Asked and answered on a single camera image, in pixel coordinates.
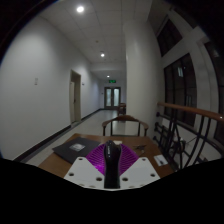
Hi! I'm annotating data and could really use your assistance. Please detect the ceiling lights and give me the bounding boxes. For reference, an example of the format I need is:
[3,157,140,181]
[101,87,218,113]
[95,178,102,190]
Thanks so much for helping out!
[75,4,111,79]

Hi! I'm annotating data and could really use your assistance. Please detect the wooden handrail black metal railing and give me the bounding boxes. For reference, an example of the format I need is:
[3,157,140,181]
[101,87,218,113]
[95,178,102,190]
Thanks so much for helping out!
[153,101,224,172]

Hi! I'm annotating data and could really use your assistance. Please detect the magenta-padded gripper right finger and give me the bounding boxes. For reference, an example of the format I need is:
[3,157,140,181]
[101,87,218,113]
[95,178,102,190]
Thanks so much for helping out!
[117,143,162,190]

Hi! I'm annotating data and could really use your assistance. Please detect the tall dark framed window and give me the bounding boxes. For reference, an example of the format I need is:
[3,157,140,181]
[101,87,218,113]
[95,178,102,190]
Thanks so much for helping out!
[162,52,198,128]

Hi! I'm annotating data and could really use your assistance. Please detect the small dark transom window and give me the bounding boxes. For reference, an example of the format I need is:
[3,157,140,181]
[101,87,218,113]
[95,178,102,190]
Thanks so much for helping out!
[155,17,184,57]

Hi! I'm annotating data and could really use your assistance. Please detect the white paper card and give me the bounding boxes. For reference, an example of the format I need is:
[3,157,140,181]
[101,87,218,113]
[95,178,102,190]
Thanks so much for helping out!
[153,153,169,167]

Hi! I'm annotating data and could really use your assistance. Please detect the glass double door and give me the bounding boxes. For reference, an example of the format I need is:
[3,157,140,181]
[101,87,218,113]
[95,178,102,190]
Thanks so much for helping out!
[103,86,122,110]

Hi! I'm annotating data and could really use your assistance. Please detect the wooden armchair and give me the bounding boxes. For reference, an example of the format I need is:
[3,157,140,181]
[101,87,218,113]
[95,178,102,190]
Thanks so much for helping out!
[101,114,150,137]

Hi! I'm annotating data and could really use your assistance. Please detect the black flat folder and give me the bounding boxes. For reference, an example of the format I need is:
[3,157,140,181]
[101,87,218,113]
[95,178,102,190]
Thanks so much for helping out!
[51,136,102,165]

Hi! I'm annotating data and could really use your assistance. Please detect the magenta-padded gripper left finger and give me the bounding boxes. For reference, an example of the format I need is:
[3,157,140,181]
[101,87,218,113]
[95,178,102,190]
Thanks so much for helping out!
[63,142,108,190]

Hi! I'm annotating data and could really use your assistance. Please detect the white side door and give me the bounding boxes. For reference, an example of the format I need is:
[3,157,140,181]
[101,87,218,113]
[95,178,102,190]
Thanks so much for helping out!
[68,69,83,125]

